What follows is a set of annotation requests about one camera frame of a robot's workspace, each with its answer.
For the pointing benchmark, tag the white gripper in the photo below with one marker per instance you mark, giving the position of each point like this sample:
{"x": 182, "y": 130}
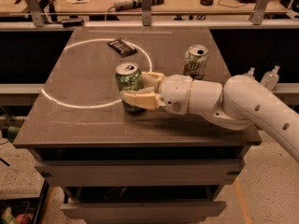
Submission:
{"x": 175, "y": 93}

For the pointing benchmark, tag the green soda can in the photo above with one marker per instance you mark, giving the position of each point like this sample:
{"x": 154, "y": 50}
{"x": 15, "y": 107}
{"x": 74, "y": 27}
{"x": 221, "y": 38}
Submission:
{"x": 128, "y": 76}

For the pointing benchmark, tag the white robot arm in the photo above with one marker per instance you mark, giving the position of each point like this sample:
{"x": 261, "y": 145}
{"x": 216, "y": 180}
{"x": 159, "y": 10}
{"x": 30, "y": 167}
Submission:
{"x": 234, "y": 105}

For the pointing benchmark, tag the white 7up can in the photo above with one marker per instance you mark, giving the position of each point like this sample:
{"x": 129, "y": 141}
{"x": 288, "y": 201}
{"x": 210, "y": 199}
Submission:
{"x": 195, "y": 60}

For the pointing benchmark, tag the dark snack bar wrapper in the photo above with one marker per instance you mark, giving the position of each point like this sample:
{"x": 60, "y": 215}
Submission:
{"x": 123, "y": 48}

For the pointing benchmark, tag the grey drawer cabinet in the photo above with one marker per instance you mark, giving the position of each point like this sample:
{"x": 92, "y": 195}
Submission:
{"x": 78, "y": 116}

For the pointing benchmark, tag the clear sanitizer bottle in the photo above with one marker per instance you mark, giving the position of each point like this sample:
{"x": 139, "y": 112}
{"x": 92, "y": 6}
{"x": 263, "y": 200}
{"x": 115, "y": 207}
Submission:
{"x": 250, "y": 73}
{"x": 270, "y": 78}

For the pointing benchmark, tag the upper cabinet drawer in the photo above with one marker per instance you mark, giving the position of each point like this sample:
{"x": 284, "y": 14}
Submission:
{"x": 140, "y": 173}

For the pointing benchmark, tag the cabinet drawer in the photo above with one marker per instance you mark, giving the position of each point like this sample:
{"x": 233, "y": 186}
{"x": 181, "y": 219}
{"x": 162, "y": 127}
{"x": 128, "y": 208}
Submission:
{"x": 140, "y": 173}
{"x": 180, "y": 211}

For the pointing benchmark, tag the lower cabinet drawer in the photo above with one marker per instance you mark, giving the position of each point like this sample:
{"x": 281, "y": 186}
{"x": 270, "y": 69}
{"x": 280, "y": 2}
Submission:
{"x": 180, "y": 211}

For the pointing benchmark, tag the black crate with items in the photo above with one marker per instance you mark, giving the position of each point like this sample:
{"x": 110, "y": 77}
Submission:
{"x": 23, "y": 210}

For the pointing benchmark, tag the centre metal bracket post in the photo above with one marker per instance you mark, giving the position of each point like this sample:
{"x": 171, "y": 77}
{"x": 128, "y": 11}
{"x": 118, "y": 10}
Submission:
{"x": 146, "y": 12}

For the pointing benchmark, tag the metal bracket post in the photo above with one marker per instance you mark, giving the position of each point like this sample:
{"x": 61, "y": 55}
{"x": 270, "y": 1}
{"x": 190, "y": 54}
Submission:
{"x": 256, "y": 17}
{"x": 146, "y": 12}
{"x": 35, "y": 12}

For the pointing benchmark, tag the right metal bracket post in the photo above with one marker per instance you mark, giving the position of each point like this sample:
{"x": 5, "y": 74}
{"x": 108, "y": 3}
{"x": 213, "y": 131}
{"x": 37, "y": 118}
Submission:
{"x": 256, "y": 17}

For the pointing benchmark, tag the left metal bracket post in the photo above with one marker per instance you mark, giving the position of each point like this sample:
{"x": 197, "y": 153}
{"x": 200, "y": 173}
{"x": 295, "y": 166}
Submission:
{"x": 35, "y": 12}

